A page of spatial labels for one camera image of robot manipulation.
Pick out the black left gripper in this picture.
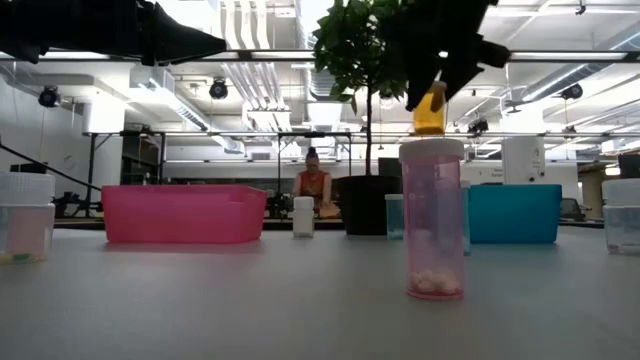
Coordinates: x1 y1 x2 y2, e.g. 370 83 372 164
0 0 229 67

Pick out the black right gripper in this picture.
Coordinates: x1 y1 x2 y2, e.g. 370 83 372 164
397 0 512 112

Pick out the amber yellow pill bottle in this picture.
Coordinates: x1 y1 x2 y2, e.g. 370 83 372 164
412 81 449 137

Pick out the tall teal pill bottle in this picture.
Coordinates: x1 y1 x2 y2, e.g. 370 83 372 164
461 180 472 256

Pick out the short teal pill bottle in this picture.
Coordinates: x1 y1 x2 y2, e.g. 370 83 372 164
384 193 405 240

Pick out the tall pink pill bottle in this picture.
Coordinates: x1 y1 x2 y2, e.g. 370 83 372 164
398 139 466 303

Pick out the white opaque plastic bottle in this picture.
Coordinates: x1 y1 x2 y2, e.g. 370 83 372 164
292 195 316 239

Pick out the clear jar with white lid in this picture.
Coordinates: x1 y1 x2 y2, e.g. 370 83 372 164
0 172 57 265
601 178 640 257

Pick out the blue plastic bin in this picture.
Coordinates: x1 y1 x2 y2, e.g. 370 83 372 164
468 184 563 246

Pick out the pink plastic bin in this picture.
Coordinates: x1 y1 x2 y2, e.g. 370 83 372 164
101 184 268 245

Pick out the green leafy tree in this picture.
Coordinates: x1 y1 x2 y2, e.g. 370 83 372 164
310 0 416 177

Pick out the black screen behind pot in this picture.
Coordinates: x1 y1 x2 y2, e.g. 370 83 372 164
378 157 403 177

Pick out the white pillar box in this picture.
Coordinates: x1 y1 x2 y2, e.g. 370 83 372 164
501 137 547 186

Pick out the black shelf rack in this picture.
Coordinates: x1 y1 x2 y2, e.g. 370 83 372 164
119 130 167 186

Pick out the person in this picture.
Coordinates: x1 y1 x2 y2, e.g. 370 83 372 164
292 146 341 220

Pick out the black computer monitor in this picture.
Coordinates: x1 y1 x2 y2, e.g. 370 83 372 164
9 161 49 176

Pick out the black metal frame stand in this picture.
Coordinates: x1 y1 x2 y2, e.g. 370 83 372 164
276 131 353 194

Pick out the thin black diagonal cable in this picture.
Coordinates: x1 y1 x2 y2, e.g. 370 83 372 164
0 143 103 192

